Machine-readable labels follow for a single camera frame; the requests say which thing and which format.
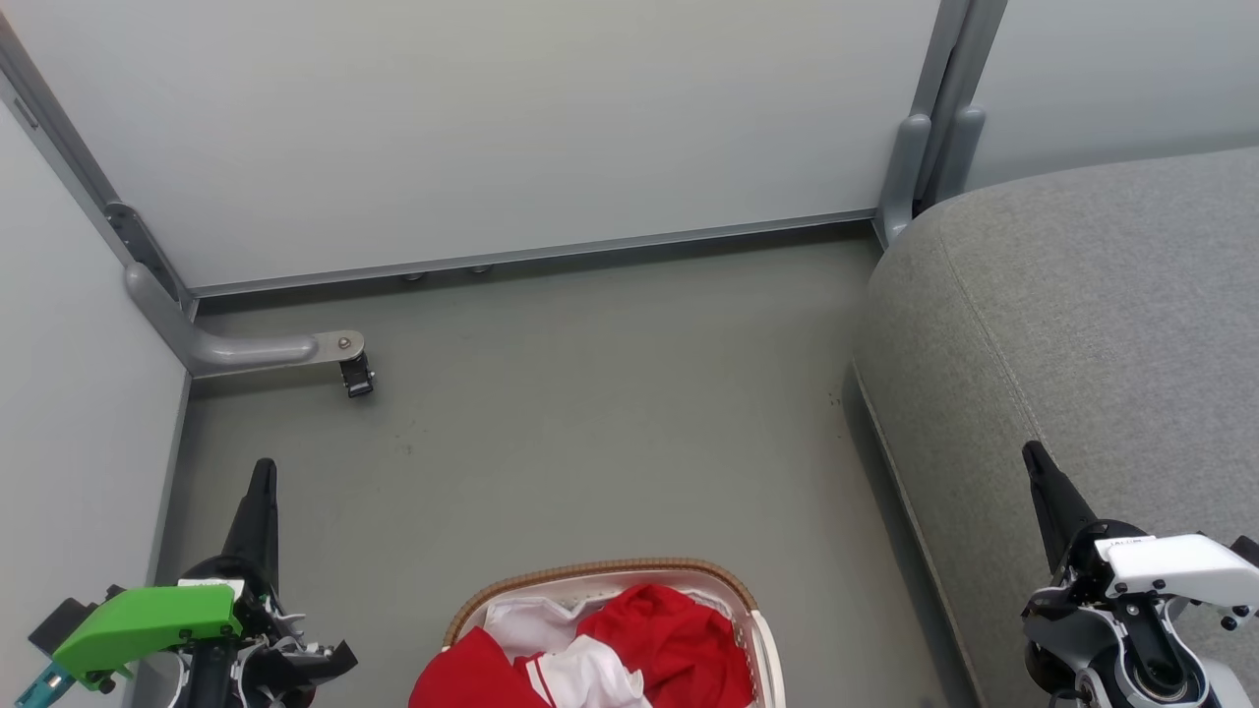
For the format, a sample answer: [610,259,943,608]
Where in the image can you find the grey fabric sofa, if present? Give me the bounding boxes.
[851,147,1259,708]

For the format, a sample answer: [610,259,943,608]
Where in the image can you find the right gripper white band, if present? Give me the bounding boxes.
[1021,441,1259,708]

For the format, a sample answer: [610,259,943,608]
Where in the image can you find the grey partition side frame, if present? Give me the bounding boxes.
[0,20,198,325]

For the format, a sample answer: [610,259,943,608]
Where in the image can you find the white wicker-rimmed laundry basket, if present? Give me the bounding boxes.
[443,559,788,708]

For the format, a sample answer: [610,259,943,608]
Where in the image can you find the black caster wheel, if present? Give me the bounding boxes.
[339,352,377,399]

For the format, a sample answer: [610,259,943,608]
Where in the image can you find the red shirt white hem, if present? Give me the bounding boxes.
[575,583,756,708]

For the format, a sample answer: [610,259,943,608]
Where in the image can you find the grey partition bottom rail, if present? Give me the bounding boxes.
[187,208,878,298]

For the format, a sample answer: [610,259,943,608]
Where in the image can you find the grey partition foot bar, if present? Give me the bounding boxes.
[123,261,367,380]

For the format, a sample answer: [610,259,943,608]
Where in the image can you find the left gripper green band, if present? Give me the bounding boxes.
[49,458,357,708]

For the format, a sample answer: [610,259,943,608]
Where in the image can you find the grey partition corner posts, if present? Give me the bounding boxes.
[873,0,1010,249]

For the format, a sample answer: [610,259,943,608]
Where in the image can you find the left arm cable teal plug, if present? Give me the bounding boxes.
[14,661,76,708]

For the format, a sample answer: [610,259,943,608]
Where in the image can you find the red white striped jacket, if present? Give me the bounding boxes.
[408,595,655,708]

